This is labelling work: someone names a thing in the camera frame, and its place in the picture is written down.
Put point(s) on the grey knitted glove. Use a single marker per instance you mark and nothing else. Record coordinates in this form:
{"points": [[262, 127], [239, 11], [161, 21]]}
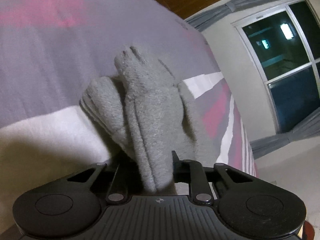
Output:
{"points": [[150, 110]]}

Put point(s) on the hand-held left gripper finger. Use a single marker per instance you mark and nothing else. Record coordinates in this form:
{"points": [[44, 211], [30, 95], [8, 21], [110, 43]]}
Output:
{"points": [[176, 170]]}

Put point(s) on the sliding glass window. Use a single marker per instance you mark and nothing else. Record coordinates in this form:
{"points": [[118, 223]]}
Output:
{"points": [[287, 62]]}

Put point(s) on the bed with striped sheet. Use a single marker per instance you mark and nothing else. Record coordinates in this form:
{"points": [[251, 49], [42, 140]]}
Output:
{"points": [[50, 55]]}

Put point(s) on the grey curtain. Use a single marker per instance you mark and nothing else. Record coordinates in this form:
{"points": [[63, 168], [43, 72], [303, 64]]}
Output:
{"points": [[287, 140], [237, 5]]}

